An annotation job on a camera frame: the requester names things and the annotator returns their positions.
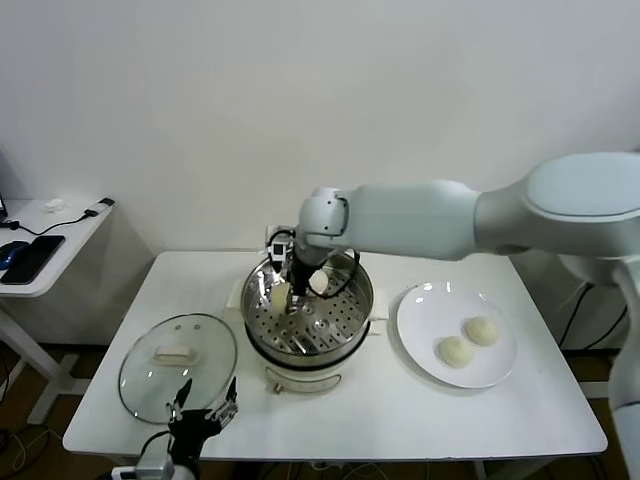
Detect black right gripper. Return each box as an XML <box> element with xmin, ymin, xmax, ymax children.
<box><xmin>285</xmin><ymin>249</ymin><xmax>314</xmax><ymax>316</ymax></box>

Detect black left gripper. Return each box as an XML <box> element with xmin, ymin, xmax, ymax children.
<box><xmin>165</xmin><ymin>375</ymin><xmax>240</xmax><ymax>452</ymax></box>

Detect round glass pot lid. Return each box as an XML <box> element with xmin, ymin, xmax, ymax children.
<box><xmin>118</xmin><ymin>313</ymin><xmax>239</xmax><ymax>426</ymax></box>

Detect perforated steel steamer basket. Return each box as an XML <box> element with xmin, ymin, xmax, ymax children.
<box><xmin>240</xmin><ymin>244</ymin><xmax>375</xmax><ymax>358</ymax></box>

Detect cream electric cooking pot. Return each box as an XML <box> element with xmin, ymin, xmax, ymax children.
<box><xmin>227</xmin><ymin>279</ymin><xmax>390</xmax><ymax>397</ymax></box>

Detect round white plate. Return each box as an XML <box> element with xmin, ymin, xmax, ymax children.
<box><xmin>396</xmin><ymin>281</ymin><xmax>519</xmax><ymax>391</ymax></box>

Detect white side desk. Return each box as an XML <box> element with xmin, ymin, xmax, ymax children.
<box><xmin>0</xmin><ymin>198</ymin><xmax>116</xmax><ymax>427</ymax></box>

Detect black smartphone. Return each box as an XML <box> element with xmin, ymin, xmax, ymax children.
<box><xmin>0</xmin><ymin>234</ymin><xmax>67</xmax><ymax>287</ymax></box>

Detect blue computer mouse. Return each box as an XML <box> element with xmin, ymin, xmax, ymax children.
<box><xmin>0</xmin><ymin>240</ymin><xmax>31</xmax><ymax>269</ymax></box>

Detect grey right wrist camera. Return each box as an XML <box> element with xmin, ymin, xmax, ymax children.
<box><xmin>264</xmin><ymin>224</ymin><xmax>297</xmax><ymax>265</ymax></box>

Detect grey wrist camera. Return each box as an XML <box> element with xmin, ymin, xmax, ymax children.
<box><xmin>264</xmin><ymin>224</ymin><xmax>297</xmax><ymax>265</ymax></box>
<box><xmin>110</xmin><ymin>443</ymin><xmax>177</xmax><ymax>480</ymax></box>

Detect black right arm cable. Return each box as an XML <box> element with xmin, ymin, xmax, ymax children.
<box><xmin>319</xmin><ymin>248</ymin><xmax>362</xmax><ymax>302</ymax></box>

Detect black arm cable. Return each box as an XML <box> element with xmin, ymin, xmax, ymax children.
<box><xmin>319</xmin><ymin>248</ymin><xmax>362</xmax><ymax>302</ymax></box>
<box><xmin>140</xmin><ymin>431</ymin><xmax>175</xmax><ymax>462</ymax></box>

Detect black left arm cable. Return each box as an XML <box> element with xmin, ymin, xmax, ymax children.
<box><xmin>140</xmin><ymin>431</ymin><xmax>175</xmax><ymax>462</ymax></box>

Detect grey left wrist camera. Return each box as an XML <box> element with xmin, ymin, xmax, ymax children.
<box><xmin>110</xmin><ymin>443</ymin><xmax>177</xmax><ymax>480</ymax></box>

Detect black cable with adapter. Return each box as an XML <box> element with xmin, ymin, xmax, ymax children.
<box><xmin>0</xmin><ymin>198</ymin><xmax>117</xmax><ymax>238</ymax></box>

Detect black power cable with brick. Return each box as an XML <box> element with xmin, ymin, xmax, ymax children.
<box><xmin>556</xmin><ymin>281</ymin><xmax>629</xmax><ymax>352</ymax></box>

